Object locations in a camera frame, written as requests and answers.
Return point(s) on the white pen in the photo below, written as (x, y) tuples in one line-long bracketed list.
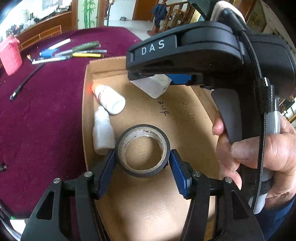
[(54, 59)]

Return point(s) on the blue lighter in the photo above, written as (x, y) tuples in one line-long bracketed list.
[(47, 53)]

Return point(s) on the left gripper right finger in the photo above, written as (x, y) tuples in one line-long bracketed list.
[(234, 218)]

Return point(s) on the white bottle orange cap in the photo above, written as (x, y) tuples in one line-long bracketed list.
[(111, 100)]

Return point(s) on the brown cardboard box tray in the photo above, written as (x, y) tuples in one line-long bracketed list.
[(149, 208)]

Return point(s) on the white power adapter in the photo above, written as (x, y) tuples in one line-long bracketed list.
[(153, 86)]

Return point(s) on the pink knitted cup holder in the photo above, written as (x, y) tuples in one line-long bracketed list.
[(10, 55)]

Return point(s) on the yellow pen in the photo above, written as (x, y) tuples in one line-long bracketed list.
[(88, 55)]

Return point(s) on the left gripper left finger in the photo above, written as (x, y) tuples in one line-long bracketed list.
[(67, 211)]

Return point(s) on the blue sleeve forearm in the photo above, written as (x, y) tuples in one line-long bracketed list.
[(271, 219)]

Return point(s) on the black tape roll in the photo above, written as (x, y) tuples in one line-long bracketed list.
[(143, 151)]

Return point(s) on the small white dropper bottle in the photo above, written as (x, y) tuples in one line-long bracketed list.
[(103, 134)]

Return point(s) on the black pen on cloth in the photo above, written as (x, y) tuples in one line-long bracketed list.
[(19, 88)]

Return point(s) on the maroon velvet table cloth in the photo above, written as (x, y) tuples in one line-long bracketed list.
[(41, 129)]

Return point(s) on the green marker pen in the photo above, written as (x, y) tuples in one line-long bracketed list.
[(81, 47)]

